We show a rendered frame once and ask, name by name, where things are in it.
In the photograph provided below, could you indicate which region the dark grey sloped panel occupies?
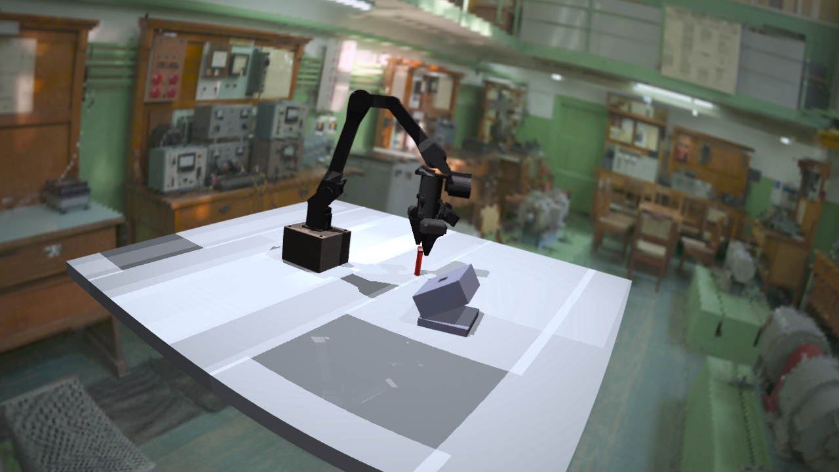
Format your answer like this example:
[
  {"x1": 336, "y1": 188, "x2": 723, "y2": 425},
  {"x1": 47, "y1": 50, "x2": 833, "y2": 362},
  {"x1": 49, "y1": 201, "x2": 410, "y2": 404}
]
[{"x1": 412, "y1": 264, "x2": 480, "y2": 337}]

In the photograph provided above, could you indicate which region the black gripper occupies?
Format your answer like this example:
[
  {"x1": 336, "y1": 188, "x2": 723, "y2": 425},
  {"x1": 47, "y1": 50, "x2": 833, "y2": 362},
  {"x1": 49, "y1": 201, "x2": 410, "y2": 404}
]
[{"x1": 407, "y1": 192, "x2": 448, "y2": 256}]

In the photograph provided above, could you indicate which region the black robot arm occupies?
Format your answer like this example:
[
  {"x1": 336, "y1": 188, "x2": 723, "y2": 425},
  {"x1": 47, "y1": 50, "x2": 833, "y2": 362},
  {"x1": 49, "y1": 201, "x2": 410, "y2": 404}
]
[{"x1": 302, "y1": 90, "x2": 471, "y2": 232}]

